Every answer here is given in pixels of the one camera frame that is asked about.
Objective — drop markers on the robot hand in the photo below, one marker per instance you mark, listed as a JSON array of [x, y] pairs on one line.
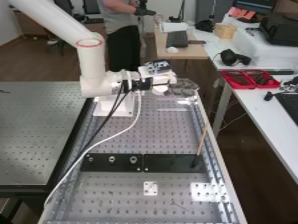
[[155, 71]]

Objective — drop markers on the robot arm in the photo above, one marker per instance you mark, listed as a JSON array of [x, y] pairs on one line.
[[91, 63]]

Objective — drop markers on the white computer mouse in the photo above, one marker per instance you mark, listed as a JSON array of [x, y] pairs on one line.
[[172, 50]]

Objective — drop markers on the wooden desk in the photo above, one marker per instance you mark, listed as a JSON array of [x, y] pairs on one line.
[[187, 51]]

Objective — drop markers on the black keyboard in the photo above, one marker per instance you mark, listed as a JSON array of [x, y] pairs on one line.
[[289, 106], [178, 39]]

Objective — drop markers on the person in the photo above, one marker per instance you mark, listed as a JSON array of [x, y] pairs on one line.
[[120, 33]]

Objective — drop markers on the black headphones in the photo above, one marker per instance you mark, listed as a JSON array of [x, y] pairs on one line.
[[234, 57]]

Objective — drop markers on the red tray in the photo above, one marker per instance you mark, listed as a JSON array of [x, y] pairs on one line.
[[263, 79], [238, 80]]

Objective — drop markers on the wooden box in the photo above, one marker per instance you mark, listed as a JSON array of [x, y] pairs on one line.
[[226, 31]]

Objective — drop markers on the thin stick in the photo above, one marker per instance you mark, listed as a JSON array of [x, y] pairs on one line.
[[202, 143]]

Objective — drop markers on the white desk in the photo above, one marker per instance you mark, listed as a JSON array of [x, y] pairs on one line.
[[261, 53], [267, 123]]

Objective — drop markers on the small black object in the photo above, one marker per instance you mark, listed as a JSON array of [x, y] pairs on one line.
[[268, 96]]

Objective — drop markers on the clear box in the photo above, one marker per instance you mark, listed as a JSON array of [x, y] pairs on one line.
[[214, 150]]

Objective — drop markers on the black plate with holes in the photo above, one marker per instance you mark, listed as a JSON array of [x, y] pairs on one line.
[[100, 165]]

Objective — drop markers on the black case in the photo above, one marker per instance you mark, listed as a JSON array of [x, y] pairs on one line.
[[281, 30]]

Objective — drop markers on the small white box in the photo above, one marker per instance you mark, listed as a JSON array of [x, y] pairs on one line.
[[151, 189]]

